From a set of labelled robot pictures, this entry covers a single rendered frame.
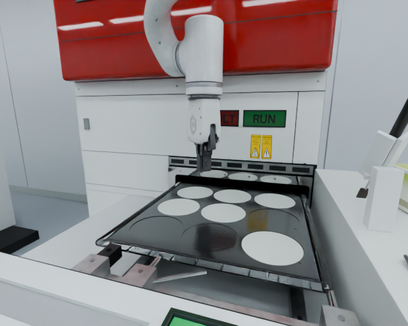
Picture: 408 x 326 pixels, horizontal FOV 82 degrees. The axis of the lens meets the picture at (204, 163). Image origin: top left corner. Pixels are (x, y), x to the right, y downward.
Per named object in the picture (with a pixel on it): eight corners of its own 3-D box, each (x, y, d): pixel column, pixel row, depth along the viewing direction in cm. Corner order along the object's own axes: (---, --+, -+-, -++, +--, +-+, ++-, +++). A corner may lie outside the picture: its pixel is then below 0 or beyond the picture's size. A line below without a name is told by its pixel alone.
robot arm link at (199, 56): (175, 83, 53) (209, 80, 48) (173, 18, 50) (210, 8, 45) (196, 86, 60) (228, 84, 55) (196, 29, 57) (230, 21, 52)
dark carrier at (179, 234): (182, 184, 74) (182, 182, 74) (299, 196, 64) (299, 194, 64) (107, 241, 42) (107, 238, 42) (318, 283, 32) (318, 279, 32)
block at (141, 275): (136, 279, 34) (135, 261, 34) (157, 284, 33) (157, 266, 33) (98, 326, 27) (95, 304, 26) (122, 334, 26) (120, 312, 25)
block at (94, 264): (92, 268, 37) (90, 251, 36) (111, 273, 36) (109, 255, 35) (45, 308, 29) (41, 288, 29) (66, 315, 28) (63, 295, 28)
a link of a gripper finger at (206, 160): (197, 144, 56) (197, 171, 57) (203, 146, 53) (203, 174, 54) (210, 143, 57) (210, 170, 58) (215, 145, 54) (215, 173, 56)
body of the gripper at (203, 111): (181, 94, 57) (182, 140, 59) (197, 91, 48) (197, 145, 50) (209, 95, 60) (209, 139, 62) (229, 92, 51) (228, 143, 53)
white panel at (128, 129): (90, 187, 94) (79, 83, 86) (310, 213, 70) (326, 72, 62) (84, 189, 91) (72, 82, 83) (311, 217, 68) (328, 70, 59)
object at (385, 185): (351, 211, 37) (364, 127, 34) (380, 215, 36) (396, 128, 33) (364, 230, 32) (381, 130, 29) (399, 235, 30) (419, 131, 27)
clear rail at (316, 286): (99, 243, 42) (98, 236, 42) (331, 290, 31) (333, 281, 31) (93, 247, 41) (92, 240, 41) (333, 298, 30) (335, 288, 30)
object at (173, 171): (170, 191, 81) (170, 165, 79) (308, 207, 68) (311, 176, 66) (168, 193, 79) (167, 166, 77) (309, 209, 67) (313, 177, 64)
